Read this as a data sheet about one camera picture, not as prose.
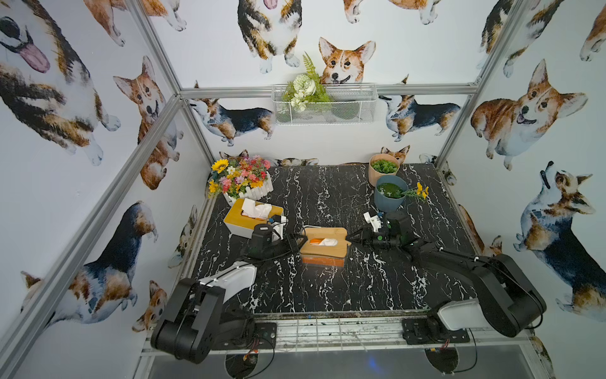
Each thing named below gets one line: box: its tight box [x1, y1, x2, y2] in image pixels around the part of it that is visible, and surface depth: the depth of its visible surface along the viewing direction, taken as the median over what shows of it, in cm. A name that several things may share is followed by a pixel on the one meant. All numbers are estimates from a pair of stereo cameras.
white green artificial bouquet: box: [280, 52, 333, 113], surface depth 82 cm
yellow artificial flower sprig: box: [400, 181, 431, 203], surface depth 94 cm
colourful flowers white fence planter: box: [208, 154, 274, 207], surface depth 99 cm
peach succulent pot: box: [367, 153, 401, 188], surface depth 106 cm
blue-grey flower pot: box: [374, 174, 409, 213], surface depth 105 cm
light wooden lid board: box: [299, 227, 352, 259], surface depth 86 cm
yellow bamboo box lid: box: [223, 198, 285, 230], surface depth 95 cm
